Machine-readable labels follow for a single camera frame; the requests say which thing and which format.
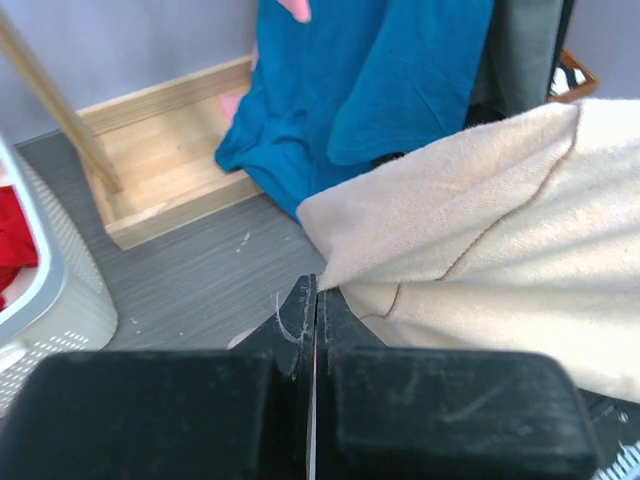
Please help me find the white laundry basket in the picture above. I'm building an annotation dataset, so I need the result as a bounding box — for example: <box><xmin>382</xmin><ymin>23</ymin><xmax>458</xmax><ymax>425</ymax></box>
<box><xmin>1</xmin><ymin>139</ymin><xmax>118</xmax><ymax>416</ymax></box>

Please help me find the blue t shirt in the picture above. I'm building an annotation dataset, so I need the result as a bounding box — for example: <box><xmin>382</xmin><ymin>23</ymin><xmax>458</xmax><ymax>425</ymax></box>
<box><xmin>215</xmin><ymin>0</ymin><xmax>494</xmax><ymax>214</ymax></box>

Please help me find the grey garment on hanger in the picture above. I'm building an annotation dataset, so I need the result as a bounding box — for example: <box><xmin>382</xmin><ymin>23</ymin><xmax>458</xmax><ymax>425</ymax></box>
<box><xmin>472</xmin><ymin>0</ymin><xmax>566</xmax><ymax>119</ymax></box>

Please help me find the black white striped cloth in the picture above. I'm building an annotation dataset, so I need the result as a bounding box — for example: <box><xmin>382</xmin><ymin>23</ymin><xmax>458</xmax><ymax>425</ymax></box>
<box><xmin>550</xmin><ymin>66</ymin><xmax>587</xmax><ymax>96</ymax></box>

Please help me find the black garment on hanger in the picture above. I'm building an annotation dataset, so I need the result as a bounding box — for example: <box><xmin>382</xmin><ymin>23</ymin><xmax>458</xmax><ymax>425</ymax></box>
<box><xmin>464</xmin><ymin>0</ymin><xmax>576</xmax><ymax>126</ymax></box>

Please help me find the wooden clothes rack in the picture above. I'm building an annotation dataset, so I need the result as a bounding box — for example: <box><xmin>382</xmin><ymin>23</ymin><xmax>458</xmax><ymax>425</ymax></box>
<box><xmin>1</xmin><ymin>14</ymin><xmax>261</xmax><ymax>250</ymax></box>

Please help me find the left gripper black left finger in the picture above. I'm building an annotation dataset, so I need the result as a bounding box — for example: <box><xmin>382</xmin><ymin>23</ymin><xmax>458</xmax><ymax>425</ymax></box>
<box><xmin>1</xmin><ymin>276</ymin><xmax>316</xmax><ymax>479</ymax></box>

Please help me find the red cloth in basket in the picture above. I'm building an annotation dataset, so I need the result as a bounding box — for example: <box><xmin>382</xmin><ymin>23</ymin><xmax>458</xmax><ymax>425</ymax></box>
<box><xmin>1</xmin><ymin>185</ymin><xmax>39</xmax><ymax>310</ymax></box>

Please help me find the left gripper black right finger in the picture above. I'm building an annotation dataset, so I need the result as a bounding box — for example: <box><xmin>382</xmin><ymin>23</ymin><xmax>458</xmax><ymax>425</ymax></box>
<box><xmin>315</xmin><ymin>290</ymin><xmax>600</xmax><ymax>479</ymax></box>

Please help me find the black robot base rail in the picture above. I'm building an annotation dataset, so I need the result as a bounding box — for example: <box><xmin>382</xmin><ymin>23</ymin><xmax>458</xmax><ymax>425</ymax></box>
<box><xmin>581</xmin><ymin>390</ymin><xmax>640</xmax><ymax>480</ymax></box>

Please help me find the pink plastic hanger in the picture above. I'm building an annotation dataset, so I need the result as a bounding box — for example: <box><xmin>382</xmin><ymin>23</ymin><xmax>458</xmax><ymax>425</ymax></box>
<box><xmin>219</xmin><ymin>0</ymin><xmax>312</xmax><ymax>126</ymax></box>

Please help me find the orange wooden compartment tray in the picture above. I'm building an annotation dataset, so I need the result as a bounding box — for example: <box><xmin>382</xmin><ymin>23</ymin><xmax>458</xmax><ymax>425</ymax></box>
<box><xmin>547</xmin><ymin>49</ymin><xmax>600</xmax><ymax>103</ymax></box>

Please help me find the beige t shirt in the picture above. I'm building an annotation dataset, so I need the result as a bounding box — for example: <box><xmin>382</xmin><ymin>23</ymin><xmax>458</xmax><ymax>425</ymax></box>
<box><xmin>297</xmin><ymin>99</ymin><xmax>639</xmax><ymax>402</ymax></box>

